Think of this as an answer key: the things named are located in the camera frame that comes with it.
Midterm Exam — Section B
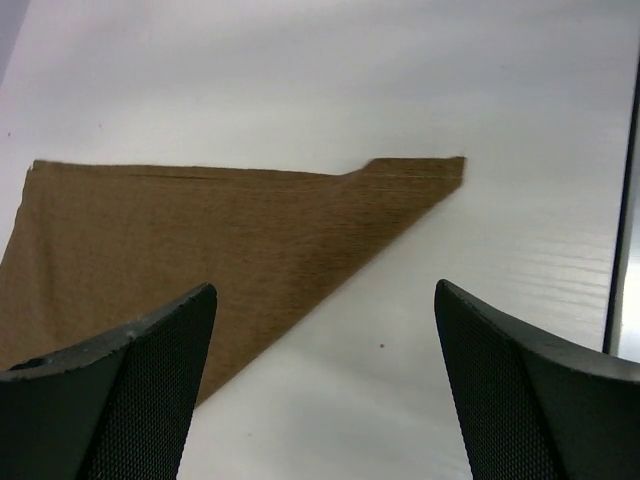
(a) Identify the brown cloth napkin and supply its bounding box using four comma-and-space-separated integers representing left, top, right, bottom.
1, 157, 465, 399

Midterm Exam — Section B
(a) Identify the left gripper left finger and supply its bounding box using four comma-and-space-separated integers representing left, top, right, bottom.
1, 284, 217, 480

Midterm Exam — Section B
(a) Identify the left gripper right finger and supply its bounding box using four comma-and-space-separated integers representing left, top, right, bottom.
434, 280, 639, 479

